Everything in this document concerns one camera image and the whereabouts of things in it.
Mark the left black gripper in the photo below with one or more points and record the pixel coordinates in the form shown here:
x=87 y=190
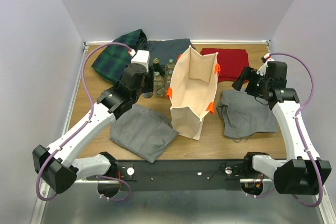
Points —
x=149 y=78

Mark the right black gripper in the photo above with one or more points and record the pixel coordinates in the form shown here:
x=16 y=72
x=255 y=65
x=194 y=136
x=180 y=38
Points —
x=250 y=74

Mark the clear soda water bottle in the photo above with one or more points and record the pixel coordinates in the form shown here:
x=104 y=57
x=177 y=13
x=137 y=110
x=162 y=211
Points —
x=170 y=66
x=158 y=85
x=167 y=79

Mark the beige canvas bag orange handles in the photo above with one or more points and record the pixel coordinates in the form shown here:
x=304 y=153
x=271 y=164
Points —
x=192 y=91

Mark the red top drink can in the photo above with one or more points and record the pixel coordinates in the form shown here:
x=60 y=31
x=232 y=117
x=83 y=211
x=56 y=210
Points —
x=147 y=95

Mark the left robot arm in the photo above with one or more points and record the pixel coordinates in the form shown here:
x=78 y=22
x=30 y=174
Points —
x=58 y=164

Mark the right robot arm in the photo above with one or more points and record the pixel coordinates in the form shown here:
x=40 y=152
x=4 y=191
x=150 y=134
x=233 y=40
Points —
x=304 y=172

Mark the red folded cloth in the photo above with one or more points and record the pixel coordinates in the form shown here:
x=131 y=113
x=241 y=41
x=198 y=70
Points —
x=231 y=62

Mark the grey folded cloth right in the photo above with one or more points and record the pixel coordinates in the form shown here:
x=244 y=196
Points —
x=243 y=116

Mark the grey folded cloth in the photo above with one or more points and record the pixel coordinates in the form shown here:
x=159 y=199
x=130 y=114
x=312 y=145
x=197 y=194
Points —
x=143 y=132
x=243 y=116

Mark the dark blue folded cloth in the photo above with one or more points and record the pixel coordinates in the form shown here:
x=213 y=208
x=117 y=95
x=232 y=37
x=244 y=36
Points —
x=165 y=50

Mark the green plaid cloth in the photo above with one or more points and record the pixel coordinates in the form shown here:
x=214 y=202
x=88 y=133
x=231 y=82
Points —
x=113 y=59

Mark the grey folded cloth left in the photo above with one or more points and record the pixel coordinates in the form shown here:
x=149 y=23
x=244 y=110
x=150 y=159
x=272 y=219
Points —
x=143 y=132

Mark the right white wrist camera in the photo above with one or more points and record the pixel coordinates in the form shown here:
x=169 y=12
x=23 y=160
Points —
x=262 y=70

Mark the black mounting base plate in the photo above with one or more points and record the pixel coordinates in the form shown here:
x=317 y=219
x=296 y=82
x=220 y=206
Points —
x=188 y=174

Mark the aluminium frame rail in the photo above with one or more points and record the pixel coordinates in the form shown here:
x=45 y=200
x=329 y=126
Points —
x=40 y=205

